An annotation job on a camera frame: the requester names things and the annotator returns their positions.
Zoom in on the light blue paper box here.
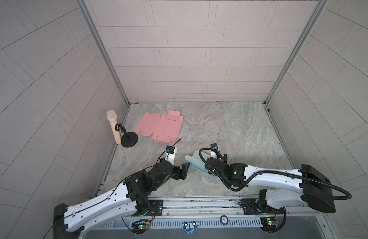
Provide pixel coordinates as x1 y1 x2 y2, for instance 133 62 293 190
185 150 209 174

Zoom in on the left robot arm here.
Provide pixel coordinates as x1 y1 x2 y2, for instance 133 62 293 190
52 160 190 239

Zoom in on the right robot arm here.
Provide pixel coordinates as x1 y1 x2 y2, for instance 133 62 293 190
201 157 336 213

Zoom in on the pink flat paper box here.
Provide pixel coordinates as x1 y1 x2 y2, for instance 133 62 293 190
135 110 184 143

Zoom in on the round black white badge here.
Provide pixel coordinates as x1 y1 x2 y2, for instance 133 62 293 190
220 215 229 226

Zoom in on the blue sticker with eyes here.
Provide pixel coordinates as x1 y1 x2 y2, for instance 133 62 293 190
182 222 199 235

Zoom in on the black round microphone stand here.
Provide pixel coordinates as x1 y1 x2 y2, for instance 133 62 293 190
114 123 139 147

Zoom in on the left green circuit board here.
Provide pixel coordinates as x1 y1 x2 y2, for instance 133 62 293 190
132 220 151 234

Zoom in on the green circuit board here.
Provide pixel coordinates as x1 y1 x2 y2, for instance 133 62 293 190
132 220 151 234
260 217 278 231

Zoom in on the right green circuit board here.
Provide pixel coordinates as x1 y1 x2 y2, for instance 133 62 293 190
260 217 278 231

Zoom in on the beige wooden microphone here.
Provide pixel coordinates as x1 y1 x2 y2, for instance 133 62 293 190
106 110 121 144

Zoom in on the black corrugated cable conduit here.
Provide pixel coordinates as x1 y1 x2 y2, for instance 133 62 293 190
198 147 352 201

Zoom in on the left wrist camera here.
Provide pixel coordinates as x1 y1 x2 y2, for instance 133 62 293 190
165 145 177 165

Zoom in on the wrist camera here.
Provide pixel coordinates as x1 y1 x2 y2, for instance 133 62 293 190
165 145 177 165
210 143 220 159

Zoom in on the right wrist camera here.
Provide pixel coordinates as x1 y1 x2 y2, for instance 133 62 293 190
210 143 220 159

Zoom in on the aluminium mounting rail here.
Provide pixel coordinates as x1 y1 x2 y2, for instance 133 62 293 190
77 196 328 222

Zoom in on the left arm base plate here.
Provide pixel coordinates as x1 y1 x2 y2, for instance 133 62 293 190
136 200 164 217

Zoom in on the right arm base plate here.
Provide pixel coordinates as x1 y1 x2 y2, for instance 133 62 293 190
238 199 284 215

